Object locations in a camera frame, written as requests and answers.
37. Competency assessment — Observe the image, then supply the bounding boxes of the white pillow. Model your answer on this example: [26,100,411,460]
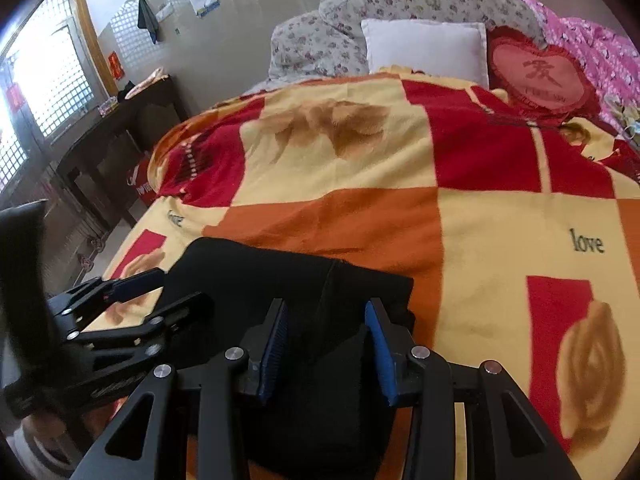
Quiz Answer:
[361,18,490,89]

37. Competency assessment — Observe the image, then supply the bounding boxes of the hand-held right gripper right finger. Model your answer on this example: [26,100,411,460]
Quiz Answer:
[364,298,583,480]

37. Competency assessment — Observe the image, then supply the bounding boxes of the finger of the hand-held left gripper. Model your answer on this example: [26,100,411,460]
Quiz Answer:
[67,291,214,350]
[47,267,167,333]

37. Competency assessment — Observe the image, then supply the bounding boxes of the black pants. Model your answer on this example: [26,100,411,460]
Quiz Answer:
[150,237,416,480]

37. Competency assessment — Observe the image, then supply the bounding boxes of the dark hanging cloth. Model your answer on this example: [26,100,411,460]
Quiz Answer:
[137,0,161,45]

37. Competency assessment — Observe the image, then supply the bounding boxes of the pink printed quilt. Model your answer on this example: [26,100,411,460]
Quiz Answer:
[505,0,640,128]

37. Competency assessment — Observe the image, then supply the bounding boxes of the red yellow printed blanket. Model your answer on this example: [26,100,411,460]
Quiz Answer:
[80,65,640,480]

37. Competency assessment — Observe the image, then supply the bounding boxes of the brown wooden cabinet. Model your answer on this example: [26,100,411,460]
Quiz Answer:
[27,160,113,283]

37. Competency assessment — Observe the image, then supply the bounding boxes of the lattice window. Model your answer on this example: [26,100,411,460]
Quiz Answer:
[0,0,109,192]

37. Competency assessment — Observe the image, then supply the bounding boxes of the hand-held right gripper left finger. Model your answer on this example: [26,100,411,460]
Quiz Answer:
[70,298,291,480]

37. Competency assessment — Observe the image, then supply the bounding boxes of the red shopping bag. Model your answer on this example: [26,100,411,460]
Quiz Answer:
[127,150,162,207]

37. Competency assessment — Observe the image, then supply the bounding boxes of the pink cloth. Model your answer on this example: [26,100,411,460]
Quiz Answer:
[125,66,171,100]

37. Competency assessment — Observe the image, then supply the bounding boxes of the grey floral quilt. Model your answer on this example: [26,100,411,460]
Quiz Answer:
[317,0,547,52]

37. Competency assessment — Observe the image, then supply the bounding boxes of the multicoloured flower cloth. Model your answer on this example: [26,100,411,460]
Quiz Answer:
[611,102,640,137]

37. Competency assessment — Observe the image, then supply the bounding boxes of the red heart cushion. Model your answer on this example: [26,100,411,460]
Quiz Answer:
[487,25,602,122]

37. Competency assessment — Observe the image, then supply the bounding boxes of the dark wooden table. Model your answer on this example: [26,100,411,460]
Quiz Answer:
[52,75,189,239]

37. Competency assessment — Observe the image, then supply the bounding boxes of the grey floral pillow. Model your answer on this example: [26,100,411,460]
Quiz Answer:
[242,11,372,95]

